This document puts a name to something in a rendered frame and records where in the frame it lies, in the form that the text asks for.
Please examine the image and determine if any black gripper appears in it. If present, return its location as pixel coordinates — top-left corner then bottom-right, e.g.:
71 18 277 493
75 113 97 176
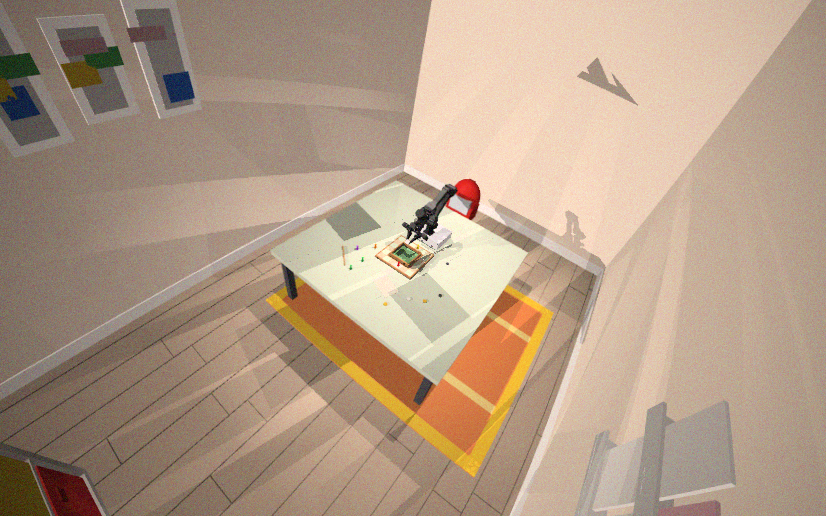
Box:
402 220 428 244

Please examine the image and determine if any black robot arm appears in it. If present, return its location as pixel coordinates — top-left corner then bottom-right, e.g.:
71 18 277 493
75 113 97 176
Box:
409 184 458 236

